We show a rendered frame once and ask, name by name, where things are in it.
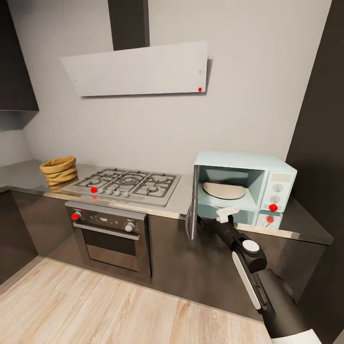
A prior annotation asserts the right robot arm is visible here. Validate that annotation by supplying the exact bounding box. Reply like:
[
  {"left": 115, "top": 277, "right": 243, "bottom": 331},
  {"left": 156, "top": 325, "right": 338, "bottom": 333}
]
[{"left": 197, "top": 206, "right": 322, "bottom": 344}]

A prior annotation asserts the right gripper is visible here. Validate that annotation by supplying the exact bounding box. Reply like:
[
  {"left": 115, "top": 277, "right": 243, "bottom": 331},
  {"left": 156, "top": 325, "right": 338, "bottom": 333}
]
[{"left": 197, "top": 215, "right": 235, "bottom": 241}]

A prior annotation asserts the popcorn bag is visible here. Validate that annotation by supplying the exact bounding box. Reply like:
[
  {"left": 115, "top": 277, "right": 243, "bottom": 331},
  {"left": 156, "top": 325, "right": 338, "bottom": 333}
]
[{"left": 40, "top": 156, "right": 78, "bottom": 186}]

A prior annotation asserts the microwave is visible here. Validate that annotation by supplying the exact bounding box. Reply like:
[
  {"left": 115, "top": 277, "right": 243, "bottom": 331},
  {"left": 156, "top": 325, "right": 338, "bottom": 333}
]
[{"left": 185, "top": 150, "right": 298, "bottom": 247}]

